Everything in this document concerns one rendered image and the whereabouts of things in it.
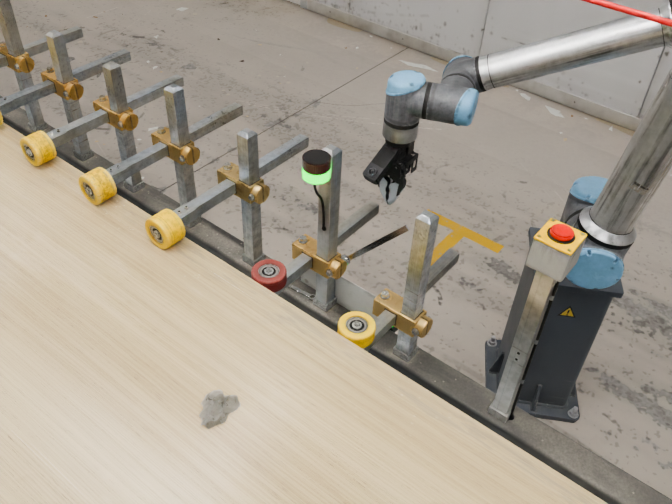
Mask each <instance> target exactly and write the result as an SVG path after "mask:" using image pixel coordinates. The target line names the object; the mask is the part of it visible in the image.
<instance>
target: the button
mask: <svg viewBox="0 0 672 504"><path fill-rule="evenodd" d="M550 234H551V235H552V237H554V238H555V239H557V240H559V241H569V240H571V239H572V238H573V236H574V231H573V229H572V228H571V227H569V226H567V225H565V224H555V225H553V226H552V227H551V229H550Z"/></svg>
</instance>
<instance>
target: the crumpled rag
mask: <svg viewBox="0 0 672 504"><path fill-rule="evenodd" d="M201 404H202V407H203V410H202V411H201V412H200V414H199V417H200V418H201V420H202V421H201V425H205V426H206V427H207V428H208V429H210V428H212V427H214V426H215V425H219V424H220V423H221V424H223V423H224V422H226V419H227V416H228V415H229V414H230V413H232V412H233V411H236V410H237V409H238V408H239V407H240V404H241V403H240V402H239V400H238V396H237V395H227V396H224V394H223V391H222V390H213V391H212V392H210V393H208V394H206V396H205V398H204V399H203V401H202V402H201Z"/></svg>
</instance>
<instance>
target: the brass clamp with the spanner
mask: <svg viewBox="0 0 672 504"><path fill-rule="evenodd" d="M304 236H306V238H307V243H305V244H302V243H300V242H299V239H300V238H299V239H297V240H296V241H295V242H293V243H292V258H293V259H295V258H297V257H298V256H299V255H301V254H302V253H304V254H306V255H307V256H309V257H311V258H312V267H311V268H310V269H311V270H313V271H315V272H316V273H318V274H320V275H322V276H323V277H325V278H327V279H329V278H330V277H333V278H334V279H339V278H340V277H341V276H342V275H343V274H344V272H345V271H346V268H347V262H346V261H345V260H343V259H341V254H340V253H338V252H337V254H336V255H335V256H334V257H333V258H331V259H330V260H329V261H326V260H325V259H323V258H321V257H320V256H318V255H317V240H315V239H314V238H312V237H310V236H308V235H307V234H304Z"/></svg>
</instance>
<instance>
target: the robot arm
mask: <svg viewBox="0 0 672 504"><path fill-rule="evenodd" d="M646 12H647V13H650V14H654V15H657V16H660V17H664V18H667V19H671V20H672V0H665V2H664V3H663V4H662V6H661V7H659V8H657V9H653V10H649V11H646ZM663 46H667V47H669V48H671V49H672V27H669V26H666V25H663V24H659V23H656V22H652V21H649V20H646V19H642V18H639V17H636V16H632V15H631V16H627V17H623V18H620V19H616V20H612V21H609V22H605V23H601V24H598V25H594V26H590V27H587V28H583V29H579V30H576V31H572V32H568V33H565V34H561V35H557V36H554V37H550V38H546V39H543V40H539V41H535V42H531V43H528V44H524V45H520V46H517V47H513V48H509V49H506V50H502V51H498V52H495V53H491V54H487V55H484V56H483V55H480V56H476V57H471V56H468V55H460V56H456V57H454V58H453V59H452V60H450V61H449V63H448V64H447V65H446V67H445V69H444V71H443V76H442V80H441V83H434V82H428V81H426V78H425V76H424V75H423V74H422V73H420V72H416V71H413V70H403V71H398V72H396V73H394V74H392V75H391V76H390V77H389V79H388V83H387V88H386V100H385V110H384V120H383V131H382V135H383V137H384V138H385V144H384V145H383V146H382V148H381V149H380V150H379V151H378V153H377V154H376V155H375V157H374V158H373V159H372V161H371V162H370V163H369V165H368V166H367V167H366V169H365V170H364V171H363V176H364V178H365V179H366V180H367V181H369V182H371V183H373V184H375V185H377V184H378V187H379V189H380V192H381V194H382V196H383V198H384V200H385V202H386V204H389V205H391V204H392V203H394V202H395V201H396V200H397V198H398V197H399V195H400V193H401V192H402V191H403V190H404V189H405V187H406V178H405V177H406V174H407V173H409V171H410V168H411V173H413V172H414V171H415V170H416V168H417V161H418V153H416V152H414V151H413V150H414V142H415V140H416V138H417V134H418V127H419V120H420V119H426V120H431V121H437V122H443V123H448V124H454V125H456V126H469V125H470V124H471V123H472V120H473V117H474V114H475V111H476V107H477V103H478V97H479V93H481V92H485V91H489V90H490V89H493V88H498V87H502V86H506V85H510V84H514V83H518V82H522V81H526V80H530V79H534V78H538V77H542V76H546V75H550V74H554V73H558V72H562V71H566V70H570V69H574V68H578V67H582V66H586V65H590V64H594V63H598V62H602V61H606V60H611V59H615V58H619V57H623V56H627V55H631V54H635V53H639V52H643V51H647V50H651V49H655V48H659V47H663ZM411 154H415V155H414V156H413V155H411ZM415 160H416V164H415V167H414V168H413V164H414V161H415ZM671 168H672V68H671V69H670V71H669V73H668V75H667V77H666V78H665V80H664V82H663V84H662V85H661V87H660V89H659V91H658V92H657V94H656V96H655V98H654V99H653V101H652V103H651V105H650V107H649V108H648V110H647V112H646V114H645V115H644V117H643V119H642V121H641V122H640V124H639V126H638V128H637V129H636V131H635V133H634V135H633V137H632V138H631V140H630V142H629V144H628V145H627V147H626V149H625V151H624V152H623V154H622V156H621V158H620V159H619V161H618V163H617V165H616V167H615V168H614V170H613V172H612V174H611V175H610V177H609V179H606V178H603V177H597V176H585V177H581V178H578V179H577V180H575V181H574V183H573V185H572V187H571V188H570V192H569V195H568V198H567V201H566V204H565V207H564V210H563V213H562V216H561V219H560V222H562V223H564V224H566V225H569V226H571V227H573V228H575V229H577V230H580V231H582V232H584V233H586V234H587V237H586V240H585V243H584V245H583V248H582V251H581V253H580V256H579V259H578V261H577V263H576V265H575V266H574V267H573V268H572V270H571V271H570V272H569V273H568V275H567V276H566V277H567V279H568V280H570V281H571V282H572V283H573V284H575V285H577V286H579V287H582V288H587V289H595V288H597V289H603V288H607V287H610V286H612V285H614V284H616V283H617V282H618V281H619V280H620V279H621V277H622V275H623V271H624V263H623V260H624V257H625V255H626V253H627V252H628V250H629V249H630V247H631V246H632V244H633V243H634V241H635V239H636V237H637V232H636V229H635V227H634V226H635V224H636V223H637V221H638V219H639V218H640V216H641V215H642V213H643V212H644V210H645V208H646V207H647V205H648V204H649V202H650V201H651V199H652V197H653V196H654V194H655V193H656V191H657V190H658V188H659V186H660V185H661V183H662V182H663V180H664V179H665V177H666V176H667V174H668V172H669V171H670V169H671ZM389 191H390V193H389Z"/></svg>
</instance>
